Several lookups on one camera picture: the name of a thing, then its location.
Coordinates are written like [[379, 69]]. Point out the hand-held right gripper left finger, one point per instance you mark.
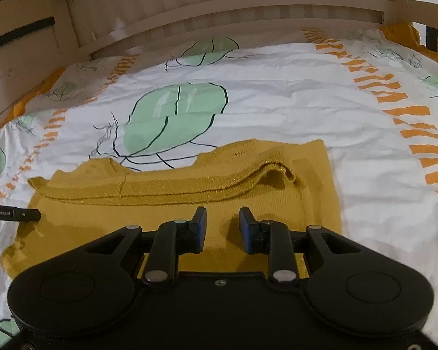
[[201, 228]]

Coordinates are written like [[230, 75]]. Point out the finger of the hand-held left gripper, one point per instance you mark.
[[25, 214]]

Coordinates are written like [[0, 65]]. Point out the mustard yellow knit sweater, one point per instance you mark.
[[241, 186]]

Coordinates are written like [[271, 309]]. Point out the white leaf-print duvet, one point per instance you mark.
[[277, 109]]

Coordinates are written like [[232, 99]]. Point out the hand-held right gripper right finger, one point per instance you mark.
[[245, 230]]

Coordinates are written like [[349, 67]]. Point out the wooden bed frame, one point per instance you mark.
[[241, 7]]

